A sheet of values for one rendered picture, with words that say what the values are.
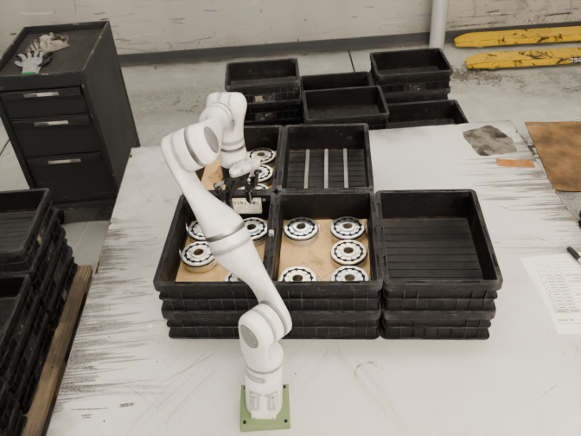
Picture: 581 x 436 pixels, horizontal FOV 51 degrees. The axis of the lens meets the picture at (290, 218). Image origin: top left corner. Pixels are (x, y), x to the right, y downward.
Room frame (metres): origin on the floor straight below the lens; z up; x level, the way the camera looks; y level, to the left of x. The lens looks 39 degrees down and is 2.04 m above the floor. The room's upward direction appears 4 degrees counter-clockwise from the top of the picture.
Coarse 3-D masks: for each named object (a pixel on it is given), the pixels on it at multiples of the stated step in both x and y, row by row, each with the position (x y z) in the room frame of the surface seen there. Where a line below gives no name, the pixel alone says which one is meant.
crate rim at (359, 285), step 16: (288, 192) 1.49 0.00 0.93; (304, 192) 1.48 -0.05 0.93; (320, 192) 1.47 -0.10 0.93; (336, 192) 1.47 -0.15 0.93; (352, 192) 1.46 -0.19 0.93; (368, 192) 1.46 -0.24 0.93; (272, 224) 1.34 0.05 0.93; (272, 240) 1.27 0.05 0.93; (272, 256) 1.20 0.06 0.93; (272, 272) 1.14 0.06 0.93; (288, 288) 1.09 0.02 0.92; (304, 288) 1.09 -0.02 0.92; (320, 288) 1.08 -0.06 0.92; (336, 288) 1.08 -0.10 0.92; (352, 288) 1.07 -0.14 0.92; (368, 288) 1.07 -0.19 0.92
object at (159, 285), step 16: (240, 192) 1.50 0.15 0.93; (256, 192) 1.50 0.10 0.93; (272, 192) 1.49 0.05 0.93; (176, 208) 1.44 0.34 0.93; (272, 208) 1.41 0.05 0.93; (160, 272) 1.17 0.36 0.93; (160, 288) 1.12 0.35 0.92; (176, 288) 1.12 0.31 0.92; (192, 288) 1.12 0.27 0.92; (208, 288) 1.11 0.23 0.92; (224, 288) 1.11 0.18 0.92; (240, 288) 1.10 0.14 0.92
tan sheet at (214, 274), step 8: (256, 248) 1.35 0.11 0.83; (264, 248) 1.35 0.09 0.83; (216, 264) 1.30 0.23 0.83; (184, 272) 1.27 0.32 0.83; (192, 272) 1.27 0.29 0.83; (200, 272) 1.26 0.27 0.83; (208, 272) 1.26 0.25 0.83; (216, 272) 1.26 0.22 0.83; (224, 272) 1.26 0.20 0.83; (176, 280) 1.24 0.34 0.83; (184, 280) 1.24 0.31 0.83; (192, 280) 1.23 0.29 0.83; (200, 280) 1.23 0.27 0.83; (208, 280) 1.23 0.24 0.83; (216, 280) 1.23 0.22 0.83; (224, 280) 1.22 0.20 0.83
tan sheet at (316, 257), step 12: (324, 228) 1.42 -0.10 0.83; (324, 240) 1.36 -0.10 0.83; (288, 252) 1.32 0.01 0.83; (300, 252) 1.32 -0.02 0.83; (312, 252) 1.32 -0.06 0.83; (324, 252) 1.31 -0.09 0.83; (288, 264) 1.27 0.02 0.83; (300, 264) 1.27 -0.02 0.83; (312, 264) 1.27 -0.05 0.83; (324, 264) 1.26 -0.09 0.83; (324, 276) 1.21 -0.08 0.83
